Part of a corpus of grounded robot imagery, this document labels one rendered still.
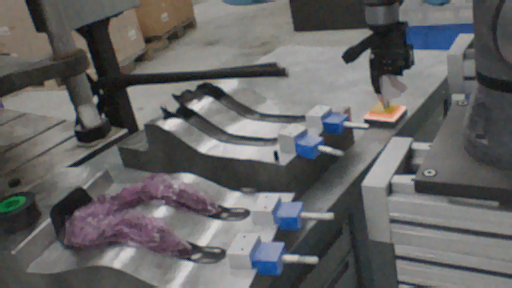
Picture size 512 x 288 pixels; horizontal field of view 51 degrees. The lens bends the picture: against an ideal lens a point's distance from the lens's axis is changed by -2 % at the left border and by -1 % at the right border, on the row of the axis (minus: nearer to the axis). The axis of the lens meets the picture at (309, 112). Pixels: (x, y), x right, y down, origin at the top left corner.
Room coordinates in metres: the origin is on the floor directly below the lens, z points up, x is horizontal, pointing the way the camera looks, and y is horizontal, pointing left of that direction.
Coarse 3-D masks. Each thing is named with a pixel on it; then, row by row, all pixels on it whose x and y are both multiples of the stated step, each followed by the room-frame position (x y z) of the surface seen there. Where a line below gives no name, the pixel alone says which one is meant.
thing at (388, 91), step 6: (384, 78) 1.14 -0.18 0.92; (384, 84) 1.14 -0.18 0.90; (390, 84) 1.13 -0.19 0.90; (384, 90) 1.14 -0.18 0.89; (390, 90) 1.13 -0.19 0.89; (396, 90) 1.13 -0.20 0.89; (378, 96) 1.15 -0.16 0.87; (384, 96) 1.14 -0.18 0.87; (390, 96) 1.14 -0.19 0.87; (396, 96) 1.13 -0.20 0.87; (384, 102) 1.15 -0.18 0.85
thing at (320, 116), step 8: (312, 112) 1.02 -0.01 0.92; (320, 112) 1.01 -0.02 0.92; (328, 112) 1.02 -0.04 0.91; (312, 120) 1.01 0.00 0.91; (320, 120) 1.00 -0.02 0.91; (328, 120) 1.00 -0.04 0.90; (336, 120) 0.99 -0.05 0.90; (344, 120) 0.99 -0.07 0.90; (328, 128) 0.99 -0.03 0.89; (336, 128) 0.98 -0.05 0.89; (344, 128) 0.99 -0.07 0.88; (352, 128) 0.98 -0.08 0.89; (360, 128) 0.97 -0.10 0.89; (368, 128) 0.96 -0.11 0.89
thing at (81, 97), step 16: (48, 0) 1.39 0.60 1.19; (48, 16) 1.38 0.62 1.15; (64, 16) 1.41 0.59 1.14; (48, 32) 1.39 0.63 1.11; (64, 32) 1.39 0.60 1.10; (64, 48) 1.39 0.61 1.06; (64, 80) 1.39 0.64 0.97; (80, 80) 1.39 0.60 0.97; (80, 96) 1.39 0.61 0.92; (80, 112) 1.38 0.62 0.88; (96, 112) 1.41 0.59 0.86; (80, 128) 1.39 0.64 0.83; (96, 128) 1.38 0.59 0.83; (112, 128) 1.45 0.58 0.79; (80, 144) 1.37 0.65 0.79
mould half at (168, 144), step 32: (256, 96) 1.21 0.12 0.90; (160, 128) 1.06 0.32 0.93; (192, 128) 1.06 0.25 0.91; (224, 128) 1.08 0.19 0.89; (256, 128) 1.06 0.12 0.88; (320, 128) 1.00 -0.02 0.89; (128, 160) 1.14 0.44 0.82; (160, 160) 1.07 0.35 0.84; (192, 160) 1.01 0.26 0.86; (224, 160) 0.96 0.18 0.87; (256, 160) 0.91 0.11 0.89; (288, 160) 0.88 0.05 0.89; (320, 160) 0.96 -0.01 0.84; (288, 192) 0.87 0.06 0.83
